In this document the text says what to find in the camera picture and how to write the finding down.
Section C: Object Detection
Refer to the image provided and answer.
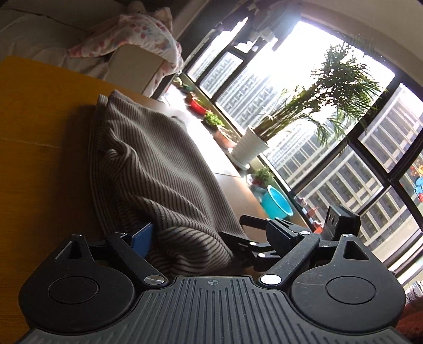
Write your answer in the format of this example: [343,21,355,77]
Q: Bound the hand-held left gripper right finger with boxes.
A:
[258,218,380,290]

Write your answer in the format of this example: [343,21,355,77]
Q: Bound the tall palm plant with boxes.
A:
[253,35,388,147]

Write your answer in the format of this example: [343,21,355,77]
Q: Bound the white ribbed plant pot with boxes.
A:
[231,127,269,170]

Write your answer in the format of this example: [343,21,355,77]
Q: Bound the small green leafy plant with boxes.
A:
[201,111,226,130]

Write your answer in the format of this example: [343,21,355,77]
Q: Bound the white covered sofa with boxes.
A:
[0,0,111,80]

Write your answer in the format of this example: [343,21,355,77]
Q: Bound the beige side cabinet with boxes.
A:
[106,43,166,97]

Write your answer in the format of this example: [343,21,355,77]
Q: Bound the blue plastic basin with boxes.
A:
[260,184,293,221]

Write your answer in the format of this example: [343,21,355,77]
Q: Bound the hanging dark clothes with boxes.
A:
[228,0,300,38]

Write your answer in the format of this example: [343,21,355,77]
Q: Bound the colourful window sticker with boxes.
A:
[409,165,423,201]

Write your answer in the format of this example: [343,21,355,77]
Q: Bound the small toy figures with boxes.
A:
[297,194,324,233]

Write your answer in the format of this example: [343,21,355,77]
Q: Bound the small green sill ornaments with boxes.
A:
[173,77,194,94]

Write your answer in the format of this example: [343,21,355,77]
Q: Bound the black window frame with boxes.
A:
[159,13,423,285]

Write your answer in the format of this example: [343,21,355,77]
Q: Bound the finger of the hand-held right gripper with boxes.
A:
[220,232,282,274]
[240,214,269,231]

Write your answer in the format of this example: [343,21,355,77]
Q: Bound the brown planter tray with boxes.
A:
[214,126,238,150]

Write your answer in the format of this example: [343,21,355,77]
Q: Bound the red planter tray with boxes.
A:
[188,97,211,116]

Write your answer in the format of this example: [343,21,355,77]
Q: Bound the small plant in pink pot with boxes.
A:
[247,166,275,190]

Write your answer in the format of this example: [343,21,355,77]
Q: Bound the grey striped sweater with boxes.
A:
[88,90,248,277]

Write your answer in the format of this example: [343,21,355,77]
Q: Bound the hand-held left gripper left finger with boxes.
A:
[54,222,169,290]

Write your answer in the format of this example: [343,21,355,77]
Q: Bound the floral print blanket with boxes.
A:
[68,7,184,87]

